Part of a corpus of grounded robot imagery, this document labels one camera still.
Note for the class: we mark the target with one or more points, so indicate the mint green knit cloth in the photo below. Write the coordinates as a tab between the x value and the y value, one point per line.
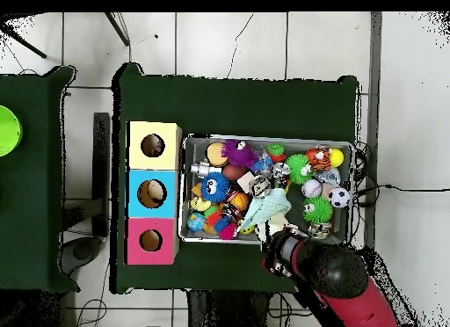
267	206

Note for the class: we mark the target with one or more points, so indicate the black tripod leg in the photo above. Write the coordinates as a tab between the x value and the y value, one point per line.
118	29
24	42

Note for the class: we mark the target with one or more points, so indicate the dark green tablecloth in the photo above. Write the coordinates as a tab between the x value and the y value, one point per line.
211	102

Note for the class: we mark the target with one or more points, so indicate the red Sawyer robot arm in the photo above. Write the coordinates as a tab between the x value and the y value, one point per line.
337	278

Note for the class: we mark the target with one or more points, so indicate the lime green round object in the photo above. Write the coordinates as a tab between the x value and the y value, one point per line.
5	130

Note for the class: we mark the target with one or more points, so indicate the black upright bar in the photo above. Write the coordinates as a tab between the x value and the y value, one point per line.
101	165

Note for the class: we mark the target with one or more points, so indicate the blue fuzzy monster toy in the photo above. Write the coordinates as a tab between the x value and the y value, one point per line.
215	188

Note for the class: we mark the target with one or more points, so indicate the purple spiky ball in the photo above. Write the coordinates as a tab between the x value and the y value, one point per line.
240	153

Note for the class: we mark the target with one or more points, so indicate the cream knit cloth roll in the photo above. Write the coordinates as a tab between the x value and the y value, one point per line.
273	227

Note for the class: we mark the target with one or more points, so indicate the brown toy football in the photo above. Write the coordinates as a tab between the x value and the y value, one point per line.
234	172

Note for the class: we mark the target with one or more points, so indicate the clear mesh bin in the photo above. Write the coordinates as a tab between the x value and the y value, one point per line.
195	150

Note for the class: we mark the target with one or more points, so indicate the wooden three-hole box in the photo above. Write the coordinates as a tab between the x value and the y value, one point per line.
169	193

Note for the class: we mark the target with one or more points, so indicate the green covered side table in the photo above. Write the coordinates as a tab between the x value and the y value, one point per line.
35	200

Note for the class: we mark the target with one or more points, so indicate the black and white soccer ball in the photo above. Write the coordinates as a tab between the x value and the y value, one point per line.
339	197

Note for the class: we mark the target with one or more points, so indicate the orange tiger plush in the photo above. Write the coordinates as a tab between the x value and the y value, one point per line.
320	158

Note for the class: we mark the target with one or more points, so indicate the green spiky ball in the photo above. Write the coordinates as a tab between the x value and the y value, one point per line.
318	209

